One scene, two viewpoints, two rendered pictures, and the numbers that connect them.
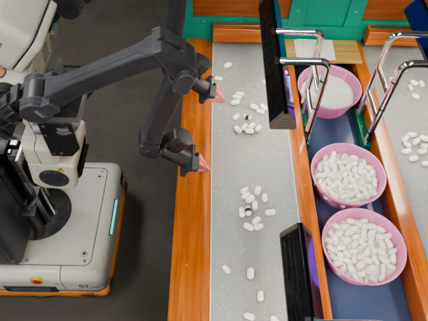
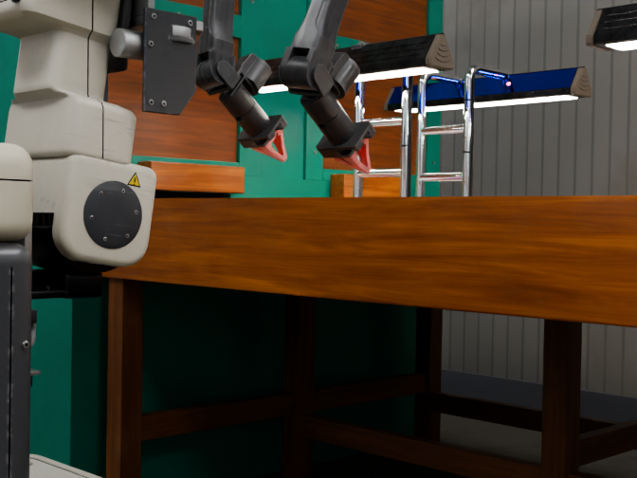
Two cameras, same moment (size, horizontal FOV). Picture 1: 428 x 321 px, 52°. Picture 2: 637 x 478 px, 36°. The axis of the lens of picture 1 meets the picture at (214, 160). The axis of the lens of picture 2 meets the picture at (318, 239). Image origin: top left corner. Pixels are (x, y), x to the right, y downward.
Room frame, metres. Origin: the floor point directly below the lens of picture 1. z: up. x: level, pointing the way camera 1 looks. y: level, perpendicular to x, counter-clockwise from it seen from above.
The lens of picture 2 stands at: (-0.46, 1.39, 0.72)
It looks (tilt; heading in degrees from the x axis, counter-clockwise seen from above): 1 degrees down; 316
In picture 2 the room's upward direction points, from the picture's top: 1 degrees clockwise
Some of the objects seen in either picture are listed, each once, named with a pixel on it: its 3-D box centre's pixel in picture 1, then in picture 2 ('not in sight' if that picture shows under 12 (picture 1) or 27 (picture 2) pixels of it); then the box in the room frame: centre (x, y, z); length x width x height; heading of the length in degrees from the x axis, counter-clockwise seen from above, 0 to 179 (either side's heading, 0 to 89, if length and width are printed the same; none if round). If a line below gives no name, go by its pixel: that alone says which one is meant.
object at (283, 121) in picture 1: (276, 52); (335, 64); (1.17, -0.19, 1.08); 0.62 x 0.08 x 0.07; 1
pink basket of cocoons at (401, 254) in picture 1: (360, 250); not in sight; (0.62, -0.49, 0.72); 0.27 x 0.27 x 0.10
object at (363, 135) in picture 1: (399, 94); (463, 156); (1.17, -0.67, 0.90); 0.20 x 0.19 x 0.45; 1
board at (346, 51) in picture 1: (322, 51); not in sight; (1.56, -0.47, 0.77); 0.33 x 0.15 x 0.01; 91
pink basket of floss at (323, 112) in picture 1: (327, 93); not in sight; (1.34, -0.47, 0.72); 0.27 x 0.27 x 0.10
